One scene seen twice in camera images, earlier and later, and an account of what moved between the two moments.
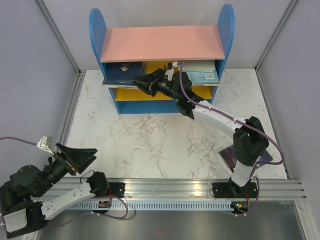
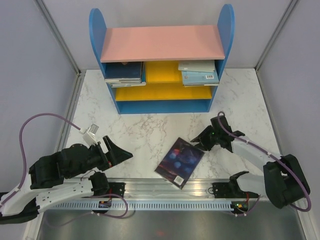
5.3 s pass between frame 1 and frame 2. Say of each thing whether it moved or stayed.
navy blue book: stayed
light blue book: stayed
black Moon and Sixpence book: moved
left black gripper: moved
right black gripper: moved
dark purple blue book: moved
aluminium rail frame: stayed
